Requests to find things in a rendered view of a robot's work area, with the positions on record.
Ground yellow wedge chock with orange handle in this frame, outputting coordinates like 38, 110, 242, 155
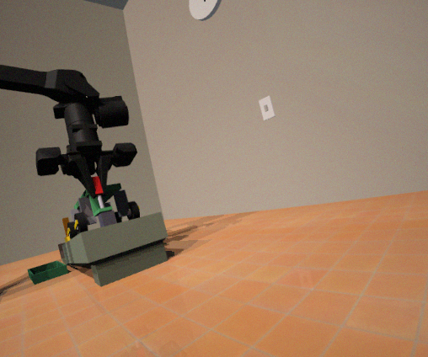
62, 218, 70, 242

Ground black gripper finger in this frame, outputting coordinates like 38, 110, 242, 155
95, 155, 115, 197
67, 157, 96, 199

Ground red-headed pin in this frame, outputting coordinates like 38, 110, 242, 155
91, 176, 104, 209

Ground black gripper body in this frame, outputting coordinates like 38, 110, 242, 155
35, 120, 137, 176

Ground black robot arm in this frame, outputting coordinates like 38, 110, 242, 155
0, 65, 129, 129

